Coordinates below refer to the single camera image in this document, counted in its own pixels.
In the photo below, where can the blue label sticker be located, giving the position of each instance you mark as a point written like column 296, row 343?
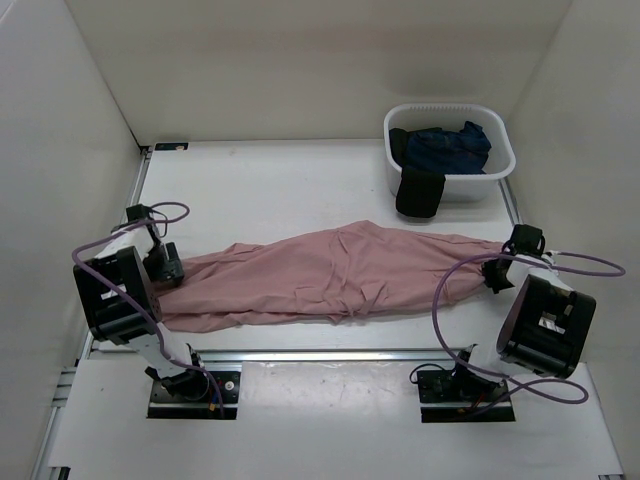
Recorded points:
column 171, row 146

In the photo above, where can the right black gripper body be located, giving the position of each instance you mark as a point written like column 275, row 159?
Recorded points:
column 494, row 278

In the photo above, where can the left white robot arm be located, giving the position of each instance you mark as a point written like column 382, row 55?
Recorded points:
column 118, row 279

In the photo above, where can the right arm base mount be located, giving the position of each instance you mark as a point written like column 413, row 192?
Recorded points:
column 450, row 395

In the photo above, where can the white plastic basket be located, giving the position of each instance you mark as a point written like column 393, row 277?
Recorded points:
column 452, row 116

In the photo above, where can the aluminium front rail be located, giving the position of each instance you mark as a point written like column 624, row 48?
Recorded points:
column 331, row 355

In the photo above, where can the black garment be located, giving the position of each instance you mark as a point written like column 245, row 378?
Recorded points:
column 422, row 185

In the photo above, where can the pink trousers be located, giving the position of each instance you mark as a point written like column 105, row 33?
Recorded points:
column 353, row 271

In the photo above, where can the dark blue garment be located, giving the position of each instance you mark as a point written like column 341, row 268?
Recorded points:
column 463, row 152

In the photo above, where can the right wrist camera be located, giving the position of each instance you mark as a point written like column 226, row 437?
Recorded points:
column 526, row 240

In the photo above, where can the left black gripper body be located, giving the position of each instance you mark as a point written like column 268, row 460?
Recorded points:
column 158, row 267

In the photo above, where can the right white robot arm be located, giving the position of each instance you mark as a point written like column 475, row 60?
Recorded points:
column 543, row 333

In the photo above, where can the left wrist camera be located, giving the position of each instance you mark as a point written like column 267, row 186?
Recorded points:
column 138, row 216

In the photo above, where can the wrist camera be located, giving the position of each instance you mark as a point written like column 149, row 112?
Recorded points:
column 526, row 240
column 138, row 216

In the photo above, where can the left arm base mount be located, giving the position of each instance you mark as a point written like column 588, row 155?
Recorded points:
column 194, row 396

